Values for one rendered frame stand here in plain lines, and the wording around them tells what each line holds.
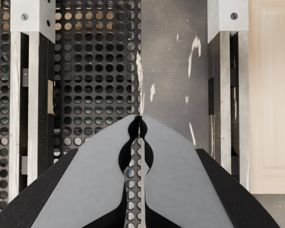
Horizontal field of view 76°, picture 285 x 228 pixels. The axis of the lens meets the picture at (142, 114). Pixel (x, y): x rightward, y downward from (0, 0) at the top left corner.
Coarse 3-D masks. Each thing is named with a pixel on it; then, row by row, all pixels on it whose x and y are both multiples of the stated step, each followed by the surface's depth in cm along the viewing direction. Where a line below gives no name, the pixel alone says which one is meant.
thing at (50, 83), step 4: (48, 80) 43; (48, 84) 43; (52, 84) 45; (48, 88) 43; (52, 88) 45; (48, 92) 43; (52, 92) 45; (48, 96) 43; (52, 96) 45; (48, 100) 43; (48, 104) 43; (48, 108) 43; (48, 112) 43
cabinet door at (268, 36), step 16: (256, 0) 43; (272, 0) 43; (256, 16) 43; (272, 16) 44; (256, 32) 43; (272, 32) 44; (256, 48) 43; (272, 48) 43; (256, 64) 43; (272, 64) 43; (256, 80) 43; (272, 80) 43; (256, 96) 43; (272, 96) 43; (256, 112) 43; (272, 112) 43; (256, 128) 43; (272, 128) 43; (256, 144) 43; (272, 144) 43; (256, 160) 43; (272, 160) 43; (256, 176) 43; (272, 176) 43; (256, 192) 42; (272, 192) 42
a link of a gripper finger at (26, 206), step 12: (72, 156) 8; (48, 168) 8; (60, 168) 8; (36, 180) 7; (48, 180) 7; (24, 192) 7; (36, 192) 7; (48, 192) 7; (12, 204) 6; (24, 204) 6; (36, 204) 6; (0, 216) 6; (12, 216) 6; (24, 216) 6; (36, 216) 6
